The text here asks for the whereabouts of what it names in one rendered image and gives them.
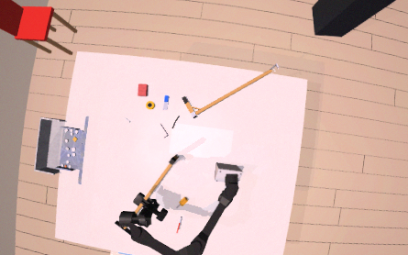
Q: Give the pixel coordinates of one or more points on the orange ribbed handle with grey metal rod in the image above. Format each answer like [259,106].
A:
[183,201]

